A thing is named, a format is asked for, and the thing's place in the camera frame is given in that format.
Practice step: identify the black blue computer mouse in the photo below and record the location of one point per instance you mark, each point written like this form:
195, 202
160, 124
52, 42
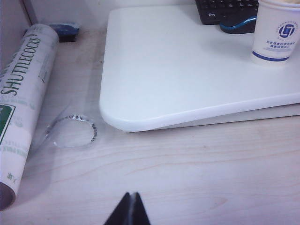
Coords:
236, 28

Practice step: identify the black computer keyboard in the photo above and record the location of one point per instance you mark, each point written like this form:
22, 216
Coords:
225, 10

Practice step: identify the white paper cup blue logo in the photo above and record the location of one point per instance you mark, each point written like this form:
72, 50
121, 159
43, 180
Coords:
272, 47

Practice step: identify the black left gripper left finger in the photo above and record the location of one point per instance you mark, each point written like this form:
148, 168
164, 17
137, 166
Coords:
122, 213

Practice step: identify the small blue black box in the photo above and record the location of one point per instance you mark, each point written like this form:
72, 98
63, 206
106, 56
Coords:
66, 31

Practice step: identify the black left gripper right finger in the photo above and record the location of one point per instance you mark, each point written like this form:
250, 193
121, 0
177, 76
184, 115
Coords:
140, 213

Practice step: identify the white green shuttlecock tube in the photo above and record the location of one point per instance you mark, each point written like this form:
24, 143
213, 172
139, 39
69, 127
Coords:
25, 93

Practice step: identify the clear plastic tube lid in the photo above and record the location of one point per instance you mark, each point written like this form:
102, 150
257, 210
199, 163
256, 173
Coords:
93, 136

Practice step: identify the white rounded board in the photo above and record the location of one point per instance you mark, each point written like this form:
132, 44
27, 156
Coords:
175, 70

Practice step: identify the gray partition post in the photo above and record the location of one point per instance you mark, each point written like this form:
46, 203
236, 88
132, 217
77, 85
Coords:
29, 11

